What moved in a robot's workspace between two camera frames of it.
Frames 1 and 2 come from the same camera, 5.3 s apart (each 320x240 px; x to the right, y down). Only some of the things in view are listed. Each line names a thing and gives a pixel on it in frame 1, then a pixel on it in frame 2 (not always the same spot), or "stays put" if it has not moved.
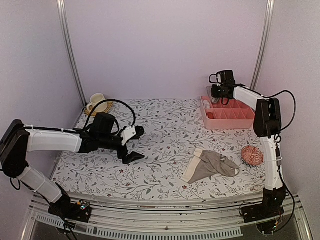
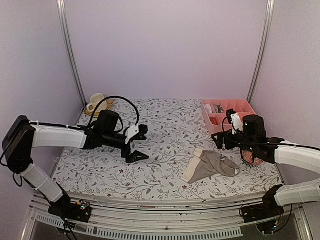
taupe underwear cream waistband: [205, 163] stays put
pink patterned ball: [252, 155] stays put
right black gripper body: [220, 93] to [246, 143]
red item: [210, 115] to [213, 120]
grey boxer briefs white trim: [213, 99] to [219, 108]
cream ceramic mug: [95, 99] stays put
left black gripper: [130, 157] stays put
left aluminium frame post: [61, 4] stays put
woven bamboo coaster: [109, 104] stays put
